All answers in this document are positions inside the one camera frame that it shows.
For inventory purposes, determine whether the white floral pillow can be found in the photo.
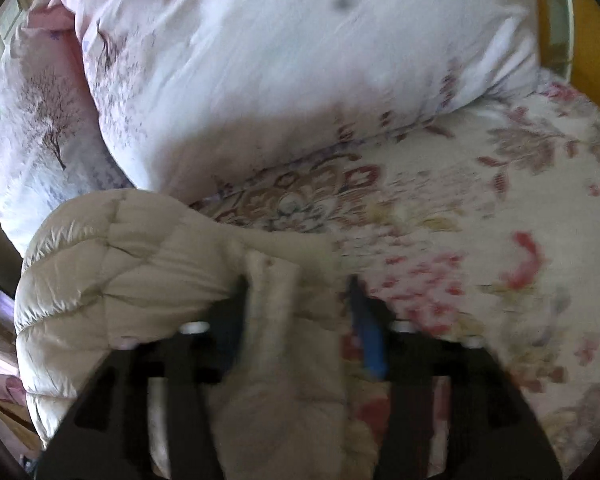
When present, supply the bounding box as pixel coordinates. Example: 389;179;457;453
60;0;542;203

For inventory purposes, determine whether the tree print white pillow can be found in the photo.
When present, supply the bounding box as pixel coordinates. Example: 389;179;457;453
0;22;136;256

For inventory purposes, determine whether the floral bed sheet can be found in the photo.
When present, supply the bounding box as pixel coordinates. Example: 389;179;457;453
187;80;600;480

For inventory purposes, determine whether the pink pillow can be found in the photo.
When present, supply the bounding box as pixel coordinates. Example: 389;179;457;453
26;0;83;41

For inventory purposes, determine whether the beige puffer jacket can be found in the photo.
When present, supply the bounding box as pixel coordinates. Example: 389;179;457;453
14;189;353;480

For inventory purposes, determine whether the yellow wooden headboard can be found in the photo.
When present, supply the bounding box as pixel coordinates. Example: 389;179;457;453
529;0;600;113

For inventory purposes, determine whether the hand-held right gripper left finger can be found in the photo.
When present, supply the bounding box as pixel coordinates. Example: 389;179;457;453
35;276;251;480

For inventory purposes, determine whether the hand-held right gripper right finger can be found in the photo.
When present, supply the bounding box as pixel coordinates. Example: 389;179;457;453
347;275;563;480

